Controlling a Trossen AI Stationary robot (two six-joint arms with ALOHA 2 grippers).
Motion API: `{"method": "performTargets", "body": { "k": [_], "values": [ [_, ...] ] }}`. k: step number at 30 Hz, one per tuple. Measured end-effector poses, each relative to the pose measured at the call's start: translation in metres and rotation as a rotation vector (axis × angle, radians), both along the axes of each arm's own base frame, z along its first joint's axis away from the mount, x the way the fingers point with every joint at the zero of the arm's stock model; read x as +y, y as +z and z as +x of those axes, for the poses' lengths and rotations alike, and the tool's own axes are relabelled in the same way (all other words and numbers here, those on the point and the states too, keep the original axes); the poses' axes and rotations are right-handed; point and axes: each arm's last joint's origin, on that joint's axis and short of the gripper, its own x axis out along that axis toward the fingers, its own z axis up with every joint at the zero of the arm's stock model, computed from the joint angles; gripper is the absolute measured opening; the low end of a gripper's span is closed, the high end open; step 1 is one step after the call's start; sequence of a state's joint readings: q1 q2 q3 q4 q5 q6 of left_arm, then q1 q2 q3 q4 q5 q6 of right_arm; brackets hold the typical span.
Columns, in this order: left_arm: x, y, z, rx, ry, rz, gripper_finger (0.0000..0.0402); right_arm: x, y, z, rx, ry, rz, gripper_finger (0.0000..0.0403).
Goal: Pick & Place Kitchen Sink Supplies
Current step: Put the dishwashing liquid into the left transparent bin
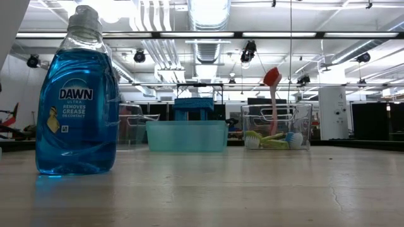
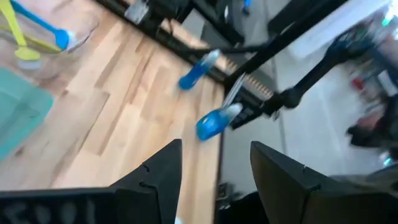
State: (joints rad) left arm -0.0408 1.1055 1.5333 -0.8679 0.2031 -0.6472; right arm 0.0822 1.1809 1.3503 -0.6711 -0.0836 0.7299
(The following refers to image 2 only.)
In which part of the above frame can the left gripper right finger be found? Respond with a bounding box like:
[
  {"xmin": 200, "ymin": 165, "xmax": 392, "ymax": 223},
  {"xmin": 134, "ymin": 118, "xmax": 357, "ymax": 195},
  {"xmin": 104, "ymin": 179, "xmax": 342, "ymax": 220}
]
[{"xmin": 250, "ymin": 141, "xmax": 398, "ymax": 224}]

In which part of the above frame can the black aluminium table frame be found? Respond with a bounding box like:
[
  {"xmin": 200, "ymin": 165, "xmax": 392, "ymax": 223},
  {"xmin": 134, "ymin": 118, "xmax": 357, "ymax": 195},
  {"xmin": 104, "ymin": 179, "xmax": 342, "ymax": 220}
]
[{"xmin": 95, "ymin": 0, "xmax": 282, "ymax": 130}]

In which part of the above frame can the blue Dawn dish soap bottle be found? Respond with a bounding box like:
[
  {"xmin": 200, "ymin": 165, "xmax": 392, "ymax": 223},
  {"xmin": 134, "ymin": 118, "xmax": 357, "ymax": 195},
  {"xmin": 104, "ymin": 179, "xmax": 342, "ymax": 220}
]
[
  {"xmin": 178, "ymin": 49, "xmax": 221, "ymax": 91},
  {"xmin": 195, "ymin": 103, "xmax": 243, "ymax": 141}
]

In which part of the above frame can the small red object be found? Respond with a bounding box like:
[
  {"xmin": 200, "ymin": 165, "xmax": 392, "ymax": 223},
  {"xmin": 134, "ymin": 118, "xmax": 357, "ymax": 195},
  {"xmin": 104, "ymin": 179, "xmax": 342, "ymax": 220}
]
[{"xmin": 351, "ymin": 77, "xmax": 366, "ymax": 91}]

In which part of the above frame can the teal translucent plastic bin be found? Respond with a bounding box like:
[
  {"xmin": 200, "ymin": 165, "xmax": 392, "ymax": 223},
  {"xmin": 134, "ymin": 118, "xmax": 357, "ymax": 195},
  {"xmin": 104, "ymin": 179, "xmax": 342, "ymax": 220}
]
[{"xmin": 0, "ymin": 67, "xmax": 55, "ymax": 161}]

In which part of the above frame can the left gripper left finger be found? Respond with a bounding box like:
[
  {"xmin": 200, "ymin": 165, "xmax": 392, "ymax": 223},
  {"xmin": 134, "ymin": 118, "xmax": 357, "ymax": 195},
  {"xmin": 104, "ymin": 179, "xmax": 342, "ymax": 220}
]
[{"xmin": 0, "ymin": 139, "xmax": 183, "ymax": 224}]

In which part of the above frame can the blue dish brush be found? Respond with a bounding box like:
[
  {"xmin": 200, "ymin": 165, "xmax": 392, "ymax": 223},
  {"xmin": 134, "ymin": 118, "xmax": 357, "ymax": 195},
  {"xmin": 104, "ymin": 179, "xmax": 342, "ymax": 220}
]
[{"xmin": 11, "ymin": 0, "xmax": 78, "ymax": 51}]

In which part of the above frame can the clear plastic bin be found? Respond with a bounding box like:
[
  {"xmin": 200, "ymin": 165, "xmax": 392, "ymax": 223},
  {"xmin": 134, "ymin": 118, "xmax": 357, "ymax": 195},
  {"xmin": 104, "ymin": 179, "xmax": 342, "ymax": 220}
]
[{"xmin": 0, "ymin": 0, "xmax": 101, "ymax": 83}]

